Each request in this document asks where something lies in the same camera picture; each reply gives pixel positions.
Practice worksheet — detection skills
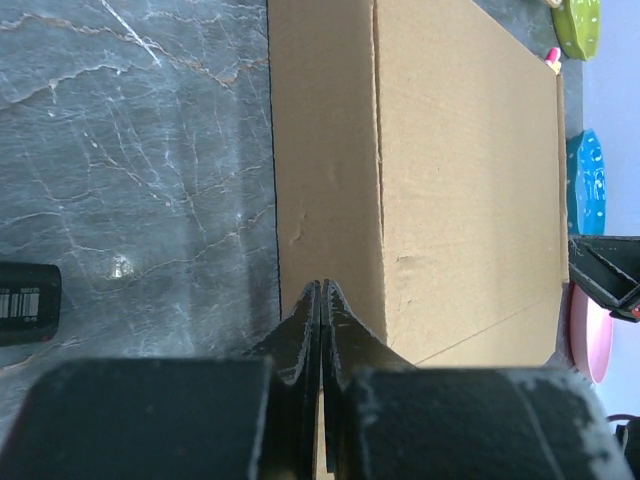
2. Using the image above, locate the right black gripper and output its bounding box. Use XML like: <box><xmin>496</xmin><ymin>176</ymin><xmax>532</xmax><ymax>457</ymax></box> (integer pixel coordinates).
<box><xmin>568</xmin><ymin>234</ymin><xmax>640</xmax><ymax>323</ymax></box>

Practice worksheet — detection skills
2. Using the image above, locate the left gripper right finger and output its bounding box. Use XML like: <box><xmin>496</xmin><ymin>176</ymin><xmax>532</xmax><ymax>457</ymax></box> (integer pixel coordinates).
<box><xmin>321</xmin><ymin>280</ymin><xmax>633</xmax><ymax>479</ymax></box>

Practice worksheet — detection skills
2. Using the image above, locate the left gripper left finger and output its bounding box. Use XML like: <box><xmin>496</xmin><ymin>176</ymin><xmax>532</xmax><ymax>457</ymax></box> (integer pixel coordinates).
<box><xmin>1</xmin><ymin>282</ymin><xmax>321</xmax><ymax>479</ymax></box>

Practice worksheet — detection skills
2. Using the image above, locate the brown cardboard box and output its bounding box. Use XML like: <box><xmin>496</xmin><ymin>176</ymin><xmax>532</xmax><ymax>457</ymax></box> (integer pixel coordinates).
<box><xmin>267</xmin><ymin>0</ymin><xmax>571</xmax><ymax>480</ymax></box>

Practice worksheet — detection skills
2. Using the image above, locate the pink plate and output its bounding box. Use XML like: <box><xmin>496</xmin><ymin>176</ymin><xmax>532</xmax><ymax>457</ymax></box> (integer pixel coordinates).
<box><xmin>569</xmin><ymin>284</ymin><xmax>614</xmax><ymax>384</ymax></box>

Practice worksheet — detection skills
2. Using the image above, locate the blue dotted plate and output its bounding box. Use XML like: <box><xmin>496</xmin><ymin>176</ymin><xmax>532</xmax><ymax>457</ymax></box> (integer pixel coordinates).
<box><xmin>566</xmin><ymin>129</ymin><xmax>606</xmax><ymax>236</ymax></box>

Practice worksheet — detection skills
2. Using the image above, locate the pink flower toy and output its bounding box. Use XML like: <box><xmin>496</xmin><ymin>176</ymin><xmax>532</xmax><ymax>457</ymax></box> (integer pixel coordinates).
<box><xmin>544</xmin><ymin>47</ymin><xmax>562</xmax><ymax>75</ymax></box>

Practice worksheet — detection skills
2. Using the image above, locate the green dotted plate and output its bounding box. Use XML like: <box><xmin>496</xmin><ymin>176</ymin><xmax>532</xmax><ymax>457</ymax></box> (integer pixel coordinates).
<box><xmin>551</xmin><ymin>0</ymin><xmax>601</xmax><ymax>62</ymax></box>

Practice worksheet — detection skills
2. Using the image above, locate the pink black highlighter marker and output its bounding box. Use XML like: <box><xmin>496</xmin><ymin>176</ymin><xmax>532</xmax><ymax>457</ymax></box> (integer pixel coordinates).
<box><xmin>0</xmin><ymin>262</ymin><xmax>62</xmax><ymax>347</ymax></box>

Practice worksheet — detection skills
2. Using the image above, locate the beige floral plate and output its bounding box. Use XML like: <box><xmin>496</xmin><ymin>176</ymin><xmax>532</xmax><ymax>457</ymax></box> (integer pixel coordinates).
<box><xmin>541</xmin><ymin>0</ymin><xmax>563</xmax><ymax>8</ymax></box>

